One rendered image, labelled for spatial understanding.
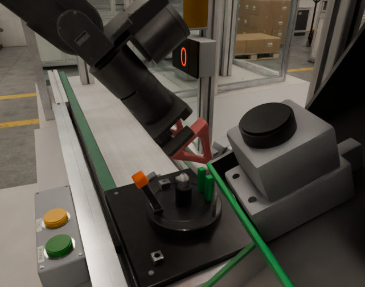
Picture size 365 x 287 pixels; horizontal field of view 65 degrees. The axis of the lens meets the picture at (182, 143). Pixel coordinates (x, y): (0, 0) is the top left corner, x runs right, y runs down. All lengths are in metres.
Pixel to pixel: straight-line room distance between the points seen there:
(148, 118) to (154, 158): 0.41
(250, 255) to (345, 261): 0.15
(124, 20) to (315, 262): 0.29
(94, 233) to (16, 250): 0.21
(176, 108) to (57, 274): 0.31
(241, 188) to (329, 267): 0.06
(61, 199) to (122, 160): 0.23
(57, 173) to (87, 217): 0.36
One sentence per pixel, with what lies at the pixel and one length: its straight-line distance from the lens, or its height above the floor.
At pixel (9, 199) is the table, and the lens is 0.86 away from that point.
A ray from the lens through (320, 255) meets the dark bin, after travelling 0.19.
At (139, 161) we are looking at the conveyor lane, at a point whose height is 0.92.
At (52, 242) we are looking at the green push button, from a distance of 0.53.
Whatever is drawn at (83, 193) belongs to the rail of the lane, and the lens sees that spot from 0.64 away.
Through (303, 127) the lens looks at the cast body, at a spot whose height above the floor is 1.27.
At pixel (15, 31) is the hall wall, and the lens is 8.63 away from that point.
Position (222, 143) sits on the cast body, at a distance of 0.64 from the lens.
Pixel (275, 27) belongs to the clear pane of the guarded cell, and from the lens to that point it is 1.78.
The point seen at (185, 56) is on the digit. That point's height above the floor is 1.20.
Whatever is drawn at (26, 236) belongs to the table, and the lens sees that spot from 0.73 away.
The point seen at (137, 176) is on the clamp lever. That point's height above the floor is 1.07.
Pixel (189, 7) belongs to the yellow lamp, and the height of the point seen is 1.30.
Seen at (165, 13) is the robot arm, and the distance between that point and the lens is 0.36.
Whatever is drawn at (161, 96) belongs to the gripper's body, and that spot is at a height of 1.20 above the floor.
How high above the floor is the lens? 1.33
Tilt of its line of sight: 29 degrees down
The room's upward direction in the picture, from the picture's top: straight up
